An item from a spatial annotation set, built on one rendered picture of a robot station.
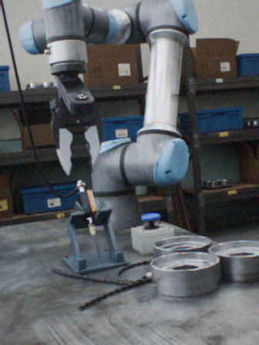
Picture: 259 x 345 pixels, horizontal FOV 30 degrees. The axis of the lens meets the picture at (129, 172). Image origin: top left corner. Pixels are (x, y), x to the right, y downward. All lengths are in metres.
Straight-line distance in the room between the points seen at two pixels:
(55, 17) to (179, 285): 0.55
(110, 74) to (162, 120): 3.17
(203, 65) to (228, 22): 0.94
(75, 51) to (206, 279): 0.49
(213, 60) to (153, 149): 3.59
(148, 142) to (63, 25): 0.40
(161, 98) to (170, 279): 0.66
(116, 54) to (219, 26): 1.45
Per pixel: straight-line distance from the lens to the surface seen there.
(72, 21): 0.98
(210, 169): 5.27
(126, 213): 1.28
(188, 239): 0.93
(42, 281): 0.89
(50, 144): 4.22
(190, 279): 0.72
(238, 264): 0.78
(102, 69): 4.40
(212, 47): 4.78
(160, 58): 1.33
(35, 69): 4.83
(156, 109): 1.27
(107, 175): 1.28
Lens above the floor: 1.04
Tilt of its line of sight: 4 degrees down
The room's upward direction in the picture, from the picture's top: 5 degrees counter-clockwise
